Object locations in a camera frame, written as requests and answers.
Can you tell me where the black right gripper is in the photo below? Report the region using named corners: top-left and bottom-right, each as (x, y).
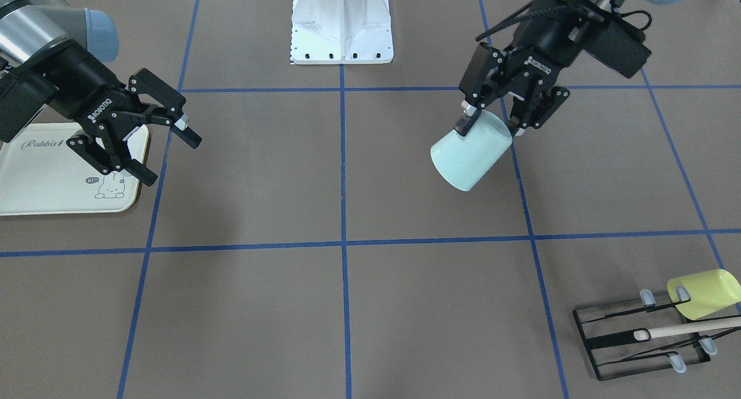
top-left (1, 40), bottom-right (202, 186)

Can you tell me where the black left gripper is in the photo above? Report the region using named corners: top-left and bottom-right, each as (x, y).
top-left (454, 0), bottom-right (608, 136)

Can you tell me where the light green cup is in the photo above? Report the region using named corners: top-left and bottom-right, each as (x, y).
top-left (430, 111), bottom-right (513, 192)

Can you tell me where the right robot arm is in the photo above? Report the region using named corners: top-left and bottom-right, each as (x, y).
top-left (1, 0), bottom-right (202, 186)

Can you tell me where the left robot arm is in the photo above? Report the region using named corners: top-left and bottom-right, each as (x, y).
top-left (453, 0), bottom-right (683, 136)

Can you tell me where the cream rabbit tray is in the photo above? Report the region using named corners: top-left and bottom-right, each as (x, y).
top-left (1, 123), bottom-right (141, 216)

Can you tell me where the yellow cup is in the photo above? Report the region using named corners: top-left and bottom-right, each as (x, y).
top-left (667, 269), bottom-right (740, 320)

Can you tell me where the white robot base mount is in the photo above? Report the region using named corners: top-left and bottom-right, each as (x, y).
top-left (289, 0), bottom-right (394, 65)

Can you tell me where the black wire cup rack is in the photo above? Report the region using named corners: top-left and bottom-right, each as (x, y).
top-left (572, 289), bottom-right (718, 382)

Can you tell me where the wooden rack handle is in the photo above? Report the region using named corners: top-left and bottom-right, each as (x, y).
top-left (632, 316), bottom-right (740, 342)

